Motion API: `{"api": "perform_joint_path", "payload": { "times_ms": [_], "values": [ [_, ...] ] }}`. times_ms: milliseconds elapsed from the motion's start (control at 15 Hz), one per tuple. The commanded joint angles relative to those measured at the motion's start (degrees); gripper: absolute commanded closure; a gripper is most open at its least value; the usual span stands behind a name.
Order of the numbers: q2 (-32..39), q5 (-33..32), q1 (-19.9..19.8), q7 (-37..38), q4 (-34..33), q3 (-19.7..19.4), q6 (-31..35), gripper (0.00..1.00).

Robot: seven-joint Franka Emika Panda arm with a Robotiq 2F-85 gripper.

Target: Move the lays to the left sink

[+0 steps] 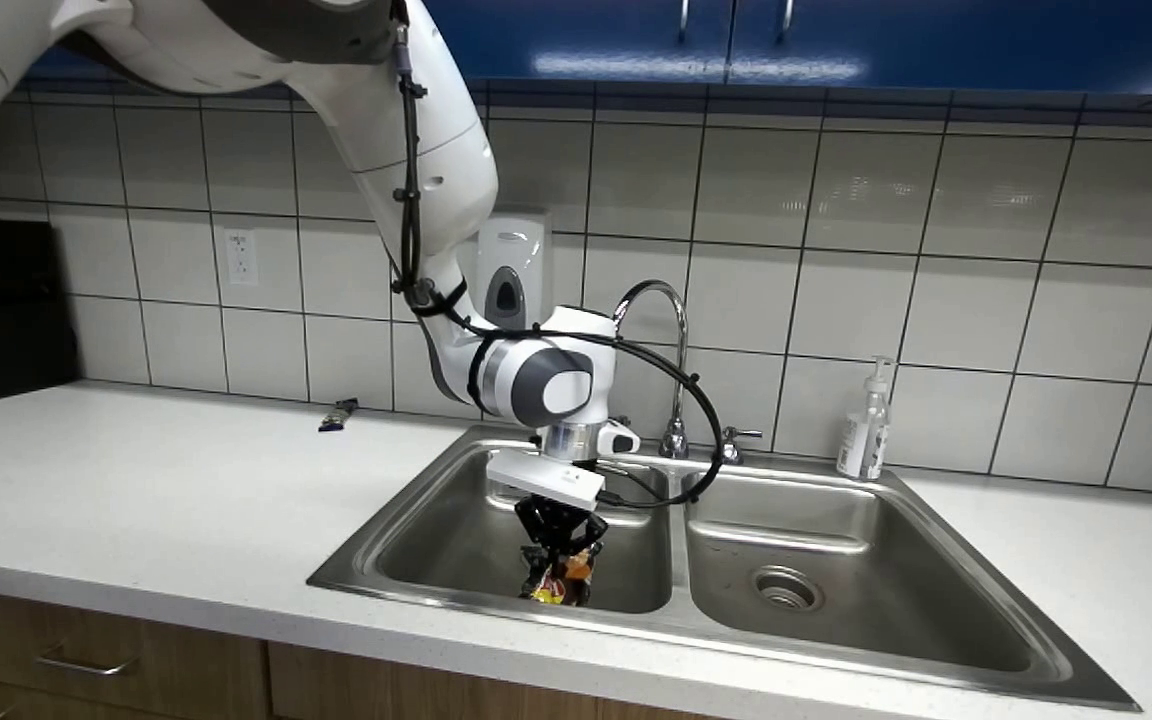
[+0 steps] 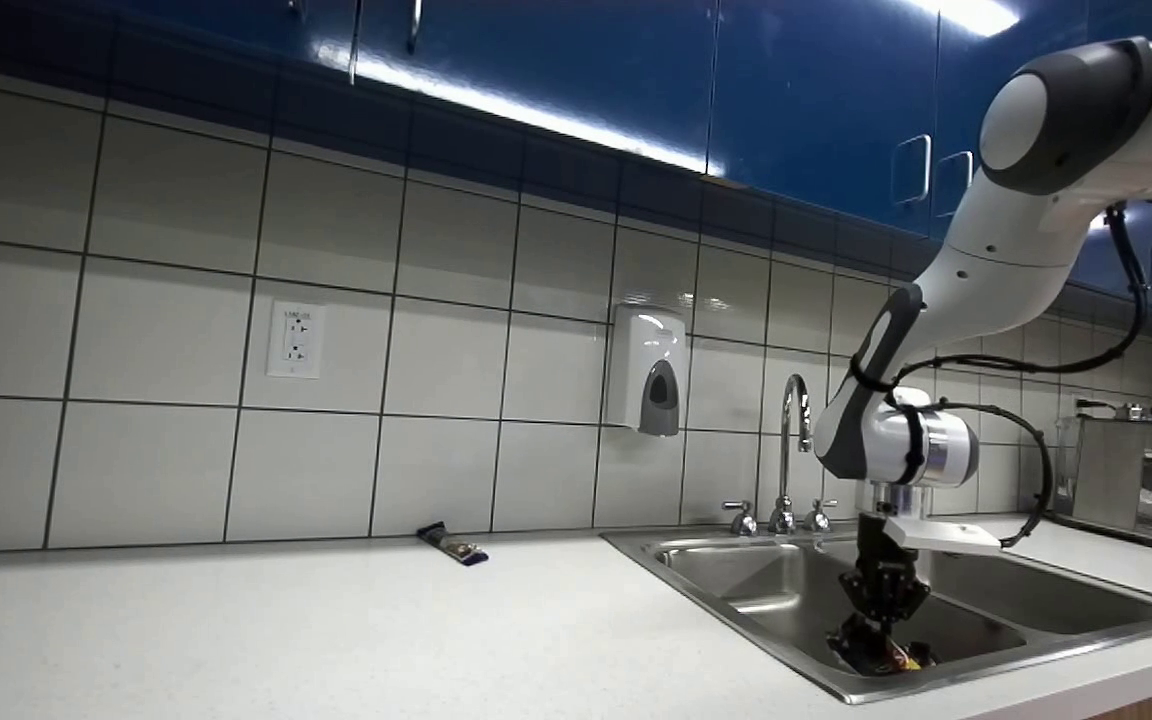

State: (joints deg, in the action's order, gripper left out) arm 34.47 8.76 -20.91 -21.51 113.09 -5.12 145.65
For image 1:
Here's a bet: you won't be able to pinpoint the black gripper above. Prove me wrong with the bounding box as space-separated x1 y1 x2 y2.
512 490 610 602

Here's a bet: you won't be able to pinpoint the Lays chip bag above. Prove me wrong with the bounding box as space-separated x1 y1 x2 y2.
516 537 603 613

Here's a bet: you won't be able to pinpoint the stainless steel double sink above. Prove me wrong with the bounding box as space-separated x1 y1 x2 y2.
303 425 1142 718

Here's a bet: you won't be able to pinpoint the chrome gooseneck faucet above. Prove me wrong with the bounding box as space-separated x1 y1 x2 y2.
603 278 696 466

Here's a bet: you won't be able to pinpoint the small black bar object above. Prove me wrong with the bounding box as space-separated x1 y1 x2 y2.
312 393 362 436

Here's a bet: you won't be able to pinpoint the clear soap pump bottle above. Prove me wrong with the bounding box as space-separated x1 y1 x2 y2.
830 354 899 490

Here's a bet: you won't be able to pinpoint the wooden lower cabinets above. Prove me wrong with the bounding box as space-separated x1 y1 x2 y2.
0 580 716 720

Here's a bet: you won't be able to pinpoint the blue upper cabinets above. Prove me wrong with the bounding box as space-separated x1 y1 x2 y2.
13 0 1152 103

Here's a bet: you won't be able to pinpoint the countertop coffee machine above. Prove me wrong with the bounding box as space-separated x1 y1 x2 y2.
0 213 83 408

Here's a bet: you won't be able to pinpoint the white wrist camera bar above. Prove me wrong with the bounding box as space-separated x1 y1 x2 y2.
483 416 643 518

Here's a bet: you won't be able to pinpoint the chrome faucet handle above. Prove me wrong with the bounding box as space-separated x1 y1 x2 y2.
709 425 766 468

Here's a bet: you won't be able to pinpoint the white wall soap dispenser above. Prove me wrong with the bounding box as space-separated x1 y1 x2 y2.
473 213 553 339

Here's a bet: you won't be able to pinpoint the white wall power outlet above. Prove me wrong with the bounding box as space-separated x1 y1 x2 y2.
215 223 263 302

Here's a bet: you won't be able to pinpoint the metal drawer handle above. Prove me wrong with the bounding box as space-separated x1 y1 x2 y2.
31 649 136 683

